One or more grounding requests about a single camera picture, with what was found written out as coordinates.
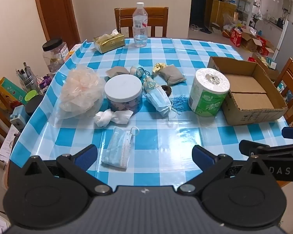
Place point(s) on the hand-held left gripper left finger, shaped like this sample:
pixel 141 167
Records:
pixel 84 157

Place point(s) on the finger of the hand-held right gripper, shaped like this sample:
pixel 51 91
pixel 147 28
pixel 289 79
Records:
pixel 248 146
pixel 292 132

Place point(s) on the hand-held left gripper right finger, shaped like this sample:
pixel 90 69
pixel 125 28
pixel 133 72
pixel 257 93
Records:
pixel 202 157

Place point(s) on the cardboard box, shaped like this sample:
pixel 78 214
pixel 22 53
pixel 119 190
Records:
pixel 248 102

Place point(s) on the plump grey fabric pouch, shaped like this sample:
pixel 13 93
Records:
pixel 172 75

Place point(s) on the blue white checkered tablecloth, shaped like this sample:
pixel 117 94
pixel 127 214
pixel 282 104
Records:
pixel 161 131

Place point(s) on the white crumpled cloth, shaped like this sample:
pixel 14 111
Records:
pixel 112 117

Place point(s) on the blue tassel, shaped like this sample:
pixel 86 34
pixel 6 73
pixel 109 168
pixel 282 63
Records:
pixel 180 104

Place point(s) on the toilet paper roll green wrap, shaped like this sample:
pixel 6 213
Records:
pixel 207 95

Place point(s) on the pink mesh bath pouf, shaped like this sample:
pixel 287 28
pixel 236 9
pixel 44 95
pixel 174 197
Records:
pixel 80 90

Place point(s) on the bundle of blue face masks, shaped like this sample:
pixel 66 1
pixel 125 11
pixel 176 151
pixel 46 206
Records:
pixel 160 101

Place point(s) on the black round lid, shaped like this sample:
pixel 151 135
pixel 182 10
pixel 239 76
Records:
pixel 34 104

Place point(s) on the dark brown hair scrunchie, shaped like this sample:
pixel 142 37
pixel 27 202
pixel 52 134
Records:
pixel 167 90

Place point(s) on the clear jar with white lid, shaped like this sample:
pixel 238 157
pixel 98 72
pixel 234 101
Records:
pixel 123 90

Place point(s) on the light blue plastic box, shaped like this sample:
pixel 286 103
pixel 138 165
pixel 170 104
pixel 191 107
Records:
pixel 17 118

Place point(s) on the stack of papers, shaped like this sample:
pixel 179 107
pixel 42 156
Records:
pixel 7 143

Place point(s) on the purple foil packet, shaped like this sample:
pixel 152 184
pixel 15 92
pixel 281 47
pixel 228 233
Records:
pixel 46 80

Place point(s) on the grey refrigerator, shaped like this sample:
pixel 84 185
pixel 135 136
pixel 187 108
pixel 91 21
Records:
pixel 287 46

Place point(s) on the light blue embroidered sachet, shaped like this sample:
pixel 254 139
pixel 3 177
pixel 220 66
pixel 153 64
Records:
pixel 150 84

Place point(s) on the brown cloth piece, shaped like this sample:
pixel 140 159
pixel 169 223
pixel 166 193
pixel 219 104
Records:
pixel 117 72

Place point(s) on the glass jar of pens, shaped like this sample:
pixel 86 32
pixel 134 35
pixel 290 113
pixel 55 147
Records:
pixel 29 82

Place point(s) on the green yellow carton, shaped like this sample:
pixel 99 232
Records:
pixel 10 90

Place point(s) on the brown shipping carton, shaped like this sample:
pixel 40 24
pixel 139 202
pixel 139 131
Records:
pixel 251 40

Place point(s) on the clear jar with black lid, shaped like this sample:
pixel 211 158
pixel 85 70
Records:
pixel 55 58

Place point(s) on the red gift box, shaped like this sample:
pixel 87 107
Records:
pixel 235 37

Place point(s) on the gold tissue pack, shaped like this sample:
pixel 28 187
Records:
pixel 110 43

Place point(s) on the white water heater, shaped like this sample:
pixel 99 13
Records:
pixel 287 4

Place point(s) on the pair of slippers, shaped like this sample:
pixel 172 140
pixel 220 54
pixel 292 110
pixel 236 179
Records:
pixel 197 28

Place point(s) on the wooden cabinet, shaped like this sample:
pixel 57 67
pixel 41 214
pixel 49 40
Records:
pixel 222 11

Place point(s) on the clear plastic water bottle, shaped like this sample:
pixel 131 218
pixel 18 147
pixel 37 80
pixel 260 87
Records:
pixel 139 29

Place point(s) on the wooden chair with slatted back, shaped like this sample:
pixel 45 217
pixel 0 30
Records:
pixel 156 17

